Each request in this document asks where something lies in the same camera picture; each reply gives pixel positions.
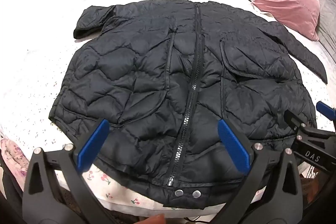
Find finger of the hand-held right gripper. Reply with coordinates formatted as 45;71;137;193
316;101;336;132
284;109;308;134

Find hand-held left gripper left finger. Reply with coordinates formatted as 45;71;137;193
22;118;114;224

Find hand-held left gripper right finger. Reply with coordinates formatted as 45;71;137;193
212;118;304;224

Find black puffer jacket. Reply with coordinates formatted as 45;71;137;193
48;0;328;210

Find purple floral bedding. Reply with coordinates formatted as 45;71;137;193
0;137;30;191

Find white cherry print bed sheet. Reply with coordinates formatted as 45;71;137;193
0;0;336;214

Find grey quilted headboard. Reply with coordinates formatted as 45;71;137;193
262;0;336;72

